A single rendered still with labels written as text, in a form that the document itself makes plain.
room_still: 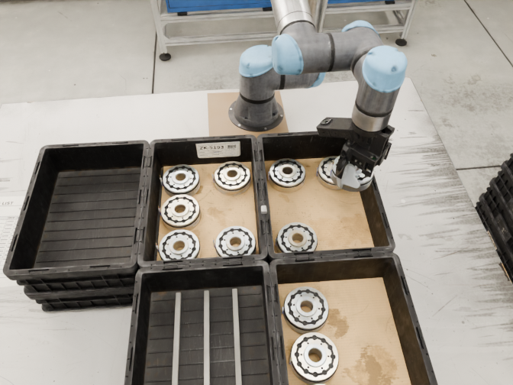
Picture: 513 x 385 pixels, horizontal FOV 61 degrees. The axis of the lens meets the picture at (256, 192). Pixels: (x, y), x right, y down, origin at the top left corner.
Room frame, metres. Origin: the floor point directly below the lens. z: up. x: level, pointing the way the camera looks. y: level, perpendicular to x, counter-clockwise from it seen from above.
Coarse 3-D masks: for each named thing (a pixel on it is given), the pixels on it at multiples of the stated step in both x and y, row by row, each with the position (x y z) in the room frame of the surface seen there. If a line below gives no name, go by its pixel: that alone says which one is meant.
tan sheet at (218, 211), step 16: (208, 176) 0.79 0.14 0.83; (208, 192) 0.73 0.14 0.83; (160, 208) 0.68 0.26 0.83; (208, 208) 0.68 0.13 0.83; (224, 208) 0.68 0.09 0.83; (240, 208) 0.68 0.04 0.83; (160, 224) 0.63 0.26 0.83; (208, 224) 0.63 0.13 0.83; (224, 224) 0.63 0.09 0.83; (240, 224) 0.63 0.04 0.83; (160, 240) 0.58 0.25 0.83; (208, 240) 0.58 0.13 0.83; (256, 240) 0.58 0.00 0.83; (208, 256) 0.53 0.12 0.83
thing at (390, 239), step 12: (288, 132) 0.87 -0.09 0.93; (300, 132) 0.87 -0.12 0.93; (312, 132) 0.87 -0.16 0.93; (264, 168) 0.74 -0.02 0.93; (264, 180) 0.70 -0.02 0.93; (372, 180) 0.70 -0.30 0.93; (264, 192) 0.66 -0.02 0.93; (264, 204) 0.62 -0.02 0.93; (264, 216) 0.59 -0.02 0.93; (384, 216) 0.59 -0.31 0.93; (384, 228) 0.55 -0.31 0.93; (288, 252) 0.49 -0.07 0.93; (300, 252) 0.49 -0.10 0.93; (312, 252) 0.49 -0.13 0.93; (324, 252) 0.49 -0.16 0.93; (336, 252) 0.49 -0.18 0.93; (348, 252) 0.49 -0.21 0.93; (360, 252) 0.49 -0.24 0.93; (372, 252) 0.49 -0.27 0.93
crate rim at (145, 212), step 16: (256, 144) 0.83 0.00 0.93; (256, 160) 0.77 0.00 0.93; (256, 176) 0.71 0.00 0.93; (144, 192) 0.66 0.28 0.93; (256, 192) 0.66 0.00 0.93; (144, 208) 0.61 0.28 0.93; (144, 224) 0.56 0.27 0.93; (144, 240) 0.52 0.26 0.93; (240, 256) 0.48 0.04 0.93; (256, 256) 0.48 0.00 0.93
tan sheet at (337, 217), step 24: (312, 168) 0.82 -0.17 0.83; (288, 192) 0.73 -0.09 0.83; (312, 192) 0.73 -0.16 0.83; (336, 192) 0.73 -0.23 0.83; (288, 216) 0.65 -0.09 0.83; (312, 216) 0.65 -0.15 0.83; (336, 216) 0.65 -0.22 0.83; (360, 216) 0.65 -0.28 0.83; (336, 240) 0.58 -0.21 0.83; (360, 240) 0.58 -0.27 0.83
